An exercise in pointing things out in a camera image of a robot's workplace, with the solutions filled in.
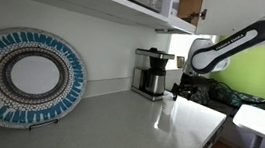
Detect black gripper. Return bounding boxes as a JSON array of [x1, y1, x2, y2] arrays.
[[170, 72, 208, 105]]

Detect white cabinet door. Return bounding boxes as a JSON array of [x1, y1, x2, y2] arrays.
[[194, 0, 265, 43]]

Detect metal under-cabinet bar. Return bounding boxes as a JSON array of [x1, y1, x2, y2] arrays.
[[154, 25, 180, 36]]

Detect metal door hinge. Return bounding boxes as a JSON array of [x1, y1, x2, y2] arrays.
[[189, 6, 208, 26]]

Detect dark floral pillow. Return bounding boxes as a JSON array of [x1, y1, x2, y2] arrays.
[[191, 84, 214, 107]]

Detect steel and black coffee maker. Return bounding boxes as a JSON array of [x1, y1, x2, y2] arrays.
[[129, 45, 176, 104]]

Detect white framed window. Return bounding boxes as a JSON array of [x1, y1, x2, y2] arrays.
[[165, 29, 219, 76]]

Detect floral bench cushion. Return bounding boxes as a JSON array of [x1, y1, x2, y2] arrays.
[[202, 79, 265, 116]]

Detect stacked white containers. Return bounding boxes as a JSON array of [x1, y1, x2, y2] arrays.
[[170, 0, 181, 17]]

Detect white wall cabinet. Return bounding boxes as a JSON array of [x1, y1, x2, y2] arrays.
[[0, 0, 205, 37]]

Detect black wire plate stand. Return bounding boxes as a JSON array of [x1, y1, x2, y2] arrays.
[[27, 115, 60, 135]]

